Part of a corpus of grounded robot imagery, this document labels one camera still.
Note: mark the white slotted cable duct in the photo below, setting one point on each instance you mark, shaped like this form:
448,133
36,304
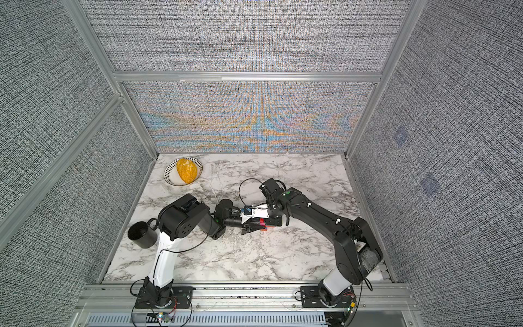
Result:
228,318

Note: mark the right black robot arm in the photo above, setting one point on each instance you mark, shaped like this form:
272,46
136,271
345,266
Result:
357,252

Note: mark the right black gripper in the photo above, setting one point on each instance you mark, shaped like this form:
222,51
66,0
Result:
276,223

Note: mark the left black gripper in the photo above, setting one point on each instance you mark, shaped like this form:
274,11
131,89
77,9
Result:
246,229

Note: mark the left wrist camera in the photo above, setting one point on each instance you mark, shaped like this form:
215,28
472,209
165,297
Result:
258,212

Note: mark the yellow orange sponge ball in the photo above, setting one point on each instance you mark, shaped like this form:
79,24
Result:
187,170

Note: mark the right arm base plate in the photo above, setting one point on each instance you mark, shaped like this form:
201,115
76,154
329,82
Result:
314,297

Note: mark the aluminium front rail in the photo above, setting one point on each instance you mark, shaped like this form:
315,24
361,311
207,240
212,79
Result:
246,296

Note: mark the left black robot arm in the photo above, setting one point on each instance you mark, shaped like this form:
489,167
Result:
177,221

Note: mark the black cup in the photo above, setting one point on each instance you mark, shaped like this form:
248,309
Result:
144,234

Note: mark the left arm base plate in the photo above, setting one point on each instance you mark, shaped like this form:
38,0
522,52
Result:
177,296

